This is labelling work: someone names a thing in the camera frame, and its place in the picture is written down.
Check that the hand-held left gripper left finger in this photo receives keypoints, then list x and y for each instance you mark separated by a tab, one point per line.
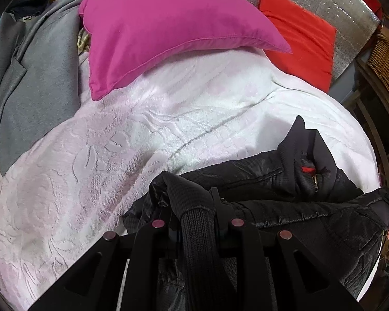
149	243

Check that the black puffer jacket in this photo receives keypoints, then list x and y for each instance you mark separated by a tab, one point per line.
278	181

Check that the pink pillow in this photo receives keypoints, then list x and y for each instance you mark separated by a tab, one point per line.
168	22

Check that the silver foil insulation mat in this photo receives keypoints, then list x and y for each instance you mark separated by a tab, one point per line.
350	16

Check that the grey coat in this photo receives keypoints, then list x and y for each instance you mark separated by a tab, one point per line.
42	81

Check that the white embossed bedspread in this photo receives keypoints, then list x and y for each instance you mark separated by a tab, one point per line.
181	103

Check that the red pillow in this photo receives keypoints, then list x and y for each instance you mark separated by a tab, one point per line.
298	39

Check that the navy garment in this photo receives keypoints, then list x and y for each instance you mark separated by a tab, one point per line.
29	6

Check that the wooden shelf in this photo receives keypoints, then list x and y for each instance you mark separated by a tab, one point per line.
376	120

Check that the wicker basket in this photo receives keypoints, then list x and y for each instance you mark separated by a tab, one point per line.
385	58

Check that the red cloth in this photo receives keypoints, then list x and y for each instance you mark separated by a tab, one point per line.
377	8

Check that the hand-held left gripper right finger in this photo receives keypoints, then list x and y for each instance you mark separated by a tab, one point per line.
236	243

